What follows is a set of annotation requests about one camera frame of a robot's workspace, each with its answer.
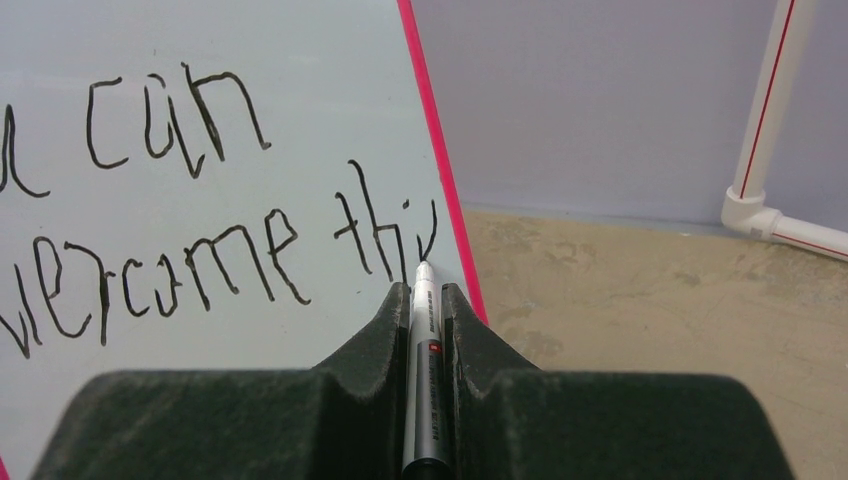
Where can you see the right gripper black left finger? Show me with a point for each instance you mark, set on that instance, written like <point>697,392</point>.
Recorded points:
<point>341,419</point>

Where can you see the pink framed whiteboard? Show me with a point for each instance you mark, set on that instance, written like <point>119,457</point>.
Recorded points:
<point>192,185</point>

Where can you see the white PVC pipe frame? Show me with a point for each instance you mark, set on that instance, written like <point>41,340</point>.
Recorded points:
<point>744,210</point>

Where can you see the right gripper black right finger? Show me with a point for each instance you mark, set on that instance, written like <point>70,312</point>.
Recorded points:
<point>514,420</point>

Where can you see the black whiteboard marker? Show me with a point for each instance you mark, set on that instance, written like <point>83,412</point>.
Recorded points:
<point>426,440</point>

